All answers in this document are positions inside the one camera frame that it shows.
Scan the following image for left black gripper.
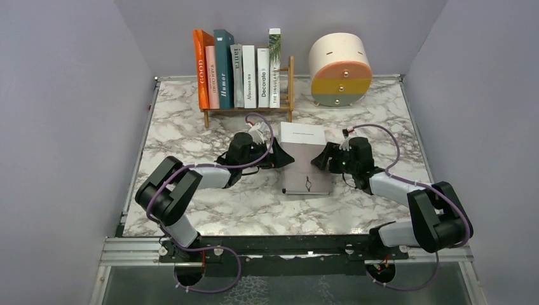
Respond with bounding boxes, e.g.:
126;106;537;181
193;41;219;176
240;137;294;170

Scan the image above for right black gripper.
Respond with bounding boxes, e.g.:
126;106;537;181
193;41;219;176
310;142;357;175

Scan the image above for grey white book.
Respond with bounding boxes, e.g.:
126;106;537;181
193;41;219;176
279;122;333;196

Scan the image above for brown Decorate Furniture book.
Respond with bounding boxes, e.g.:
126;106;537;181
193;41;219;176
257;48;270;108

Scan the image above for white book with brown stripes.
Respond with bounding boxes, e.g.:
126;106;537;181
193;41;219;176
242;44;257;109

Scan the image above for grey book with plant cover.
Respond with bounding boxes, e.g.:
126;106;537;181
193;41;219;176
230;44;245;108

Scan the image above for white palm leaf book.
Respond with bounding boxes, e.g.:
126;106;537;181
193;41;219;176
268;28;281;109

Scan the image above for white rose Designer Fate book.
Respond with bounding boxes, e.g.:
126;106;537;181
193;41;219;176
205;46;220;109

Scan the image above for teal Humor book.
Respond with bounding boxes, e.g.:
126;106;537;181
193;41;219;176
213;29;235;109

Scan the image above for orange Fashion Show book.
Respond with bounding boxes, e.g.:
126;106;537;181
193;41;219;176
192;29;214;111

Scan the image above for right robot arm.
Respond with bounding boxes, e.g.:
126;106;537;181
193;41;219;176
311;137;474;259

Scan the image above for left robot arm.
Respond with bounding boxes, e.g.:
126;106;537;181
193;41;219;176
135;132;295;261

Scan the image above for wooden book rack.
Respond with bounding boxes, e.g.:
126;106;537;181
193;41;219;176
201;56;295;128

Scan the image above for round cream drawer cabinet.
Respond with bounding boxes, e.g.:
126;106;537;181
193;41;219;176
308;32;373;107

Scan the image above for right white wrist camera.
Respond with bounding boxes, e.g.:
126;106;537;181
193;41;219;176
339;128;357;151

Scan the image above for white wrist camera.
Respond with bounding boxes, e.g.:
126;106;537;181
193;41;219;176
248;124;270;145
339;128;357;151

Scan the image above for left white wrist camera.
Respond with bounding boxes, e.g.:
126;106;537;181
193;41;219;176
248;124;270;145

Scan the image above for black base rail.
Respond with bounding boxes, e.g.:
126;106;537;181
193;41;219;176
158;234;409;278

